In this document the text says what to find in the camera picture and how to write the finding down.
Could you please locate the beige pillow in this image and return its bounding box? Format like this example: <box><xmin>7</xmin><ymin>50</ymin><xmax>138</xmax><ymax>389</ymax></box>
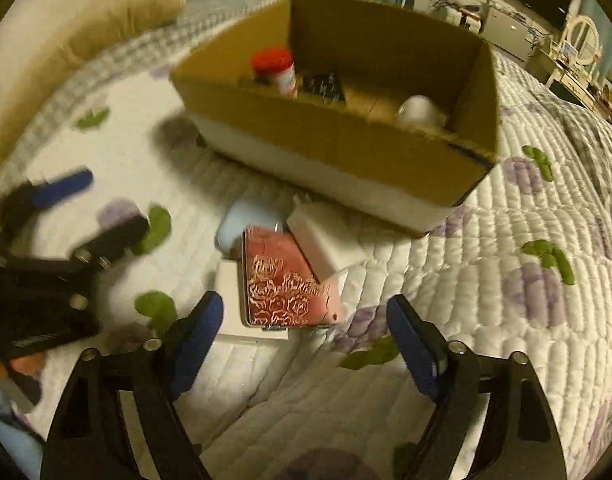
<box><xmin>0</xmin><ymin>0</ymin><xmax>187</xmax><ymax>181</ymax></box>

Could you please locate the white cup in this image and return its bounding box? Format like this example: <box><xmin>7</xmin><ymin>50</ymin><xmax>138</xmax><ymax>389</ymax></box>
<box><xmin>397</xmin><ymin>95</ymin><xmax>449</xmax><ymax>128</ymax></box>

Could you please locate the pink rose-patterned tin case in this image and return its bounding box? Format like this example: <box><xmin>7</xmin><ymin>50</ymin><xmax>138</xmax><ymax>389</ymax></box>
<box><xmin>242</xmin><ymin>226</ymin><xmax>344</xmax><ymax>331</ymax></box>

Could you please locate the cardboard box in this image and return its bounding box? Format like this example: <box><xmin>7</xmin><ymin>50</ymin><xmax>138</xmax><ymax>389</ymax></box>
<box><xmin>170</xmin><ymin>0</ymin><xmax>501</xmax><ymax>238</ymax></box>

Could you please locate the round white mirror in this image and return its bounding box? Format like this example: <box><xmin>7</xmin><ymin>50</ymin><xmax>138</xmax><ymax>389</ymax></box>
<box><xmin>566</xmin><ymin>15</ymin><xmax>601</xmax><ymax>66</ymax></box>

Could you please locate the black flat keypad device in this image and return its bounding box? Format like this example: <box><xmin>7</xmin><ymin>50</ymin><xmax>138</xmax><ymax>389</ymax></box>
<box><xmin>301</xmin><ymin>72</ymin><xmax>347</xmax><ymax>106</ymax></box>

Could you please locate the small white box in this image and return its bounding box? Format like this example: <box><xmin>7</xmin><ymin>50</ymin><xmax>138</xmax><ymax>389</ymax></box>
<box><xmin>286</xmin><ymin>200</ymin><xmax>369</xmax><ymax>281</ymax></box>

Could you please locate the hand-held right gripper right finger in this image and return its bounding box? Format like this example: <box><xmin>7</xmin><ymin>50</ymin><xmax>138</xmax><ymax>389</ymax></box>
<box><xmin>386</xmin><ymin>294</ymin><xmax>569</xmax><ymax>480</ymax></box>

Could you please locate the light blue rounded case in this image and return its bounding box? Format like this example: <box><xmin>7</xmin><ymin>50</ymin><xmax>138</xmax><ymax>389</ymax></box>
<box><xmin>215</xmin><ymin>197</ymin><xmax>299</xmax><ymax>253</ymax></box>

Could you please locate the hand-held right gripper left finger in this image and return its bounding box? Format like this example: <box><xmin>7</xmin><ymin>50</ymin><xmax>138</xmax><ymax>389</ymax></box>
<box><xmin>40</xmin><ymin>291</ymin><xmax>225</xmax><ymax>480</ymax></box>

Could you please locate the flat white box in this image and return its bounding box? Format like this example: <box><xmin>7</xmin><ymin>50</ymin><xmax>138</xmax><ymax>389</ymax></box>
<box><xmin>213</xmin><ymin>259</ymin><xmax>291</xmax><ymax>348</ymax></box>

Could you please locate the white dressing table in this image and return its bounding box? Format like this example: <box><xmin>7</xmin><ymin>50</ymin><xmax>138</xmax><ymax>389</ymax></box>
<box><xmin>528</xmin><ymin>42</ymin><xmax>612</xmax><ymax>121</ymax></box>

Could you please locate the red-lidded white bottle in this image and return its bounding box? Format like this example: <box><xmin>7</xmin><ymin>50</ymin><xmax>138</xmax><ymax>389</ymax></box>
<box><xmin>251</xmin><ymin>47</ymin><xmax>299</xmax><ymax>97</ymax></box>

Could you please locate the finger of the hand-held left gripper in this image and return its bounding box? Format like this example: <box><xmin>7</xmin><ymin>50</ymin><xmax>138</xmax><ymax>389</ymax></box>
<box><xmin>68</xmin><ymin>215</ymin><xmax>151</xmax><ymax>271</ymax></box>
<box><xmin>0</xmin><ymin>167</ymin><xmax>95</xmax><ymax>232</ymax></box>

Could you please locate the white cabinet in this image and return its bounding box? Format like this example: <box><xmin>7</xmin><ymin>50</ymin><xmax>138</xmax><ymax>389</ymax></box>
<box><xmin>480</xmin><ymin>0</ymin><xmax>534</xmax><ymax>63</ymax></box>

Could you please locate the white floral quilt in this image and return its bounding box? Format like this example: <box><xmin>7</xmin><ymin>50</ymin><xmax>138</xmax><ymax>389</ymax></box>
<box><xmin>0</xmin><ymin>0</ymin><xmax>612</xmax><ymax>480</ymax></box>

